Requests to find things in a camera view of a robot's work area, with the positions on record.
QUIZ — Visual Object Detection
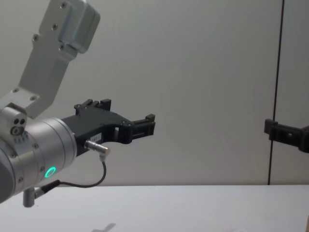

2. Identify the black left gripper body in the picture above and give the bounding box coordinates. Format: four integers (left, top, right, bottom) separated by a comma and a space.
61, 111, 133, 159

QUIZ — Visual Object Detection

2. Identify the white table cloth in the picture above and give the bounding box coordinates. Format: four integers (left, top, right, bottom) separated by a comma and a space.
0, 185, 309, 232

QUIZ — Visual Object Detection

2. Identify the thin dark gripper cable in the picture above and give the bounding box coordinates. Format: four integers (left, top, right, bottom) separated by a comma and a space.
33, 139, 112, 198

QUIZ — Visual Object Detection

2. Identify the plain pale wall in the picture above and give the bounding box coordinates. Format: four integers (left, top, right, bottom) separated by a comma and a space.
0, 0, 309, 191

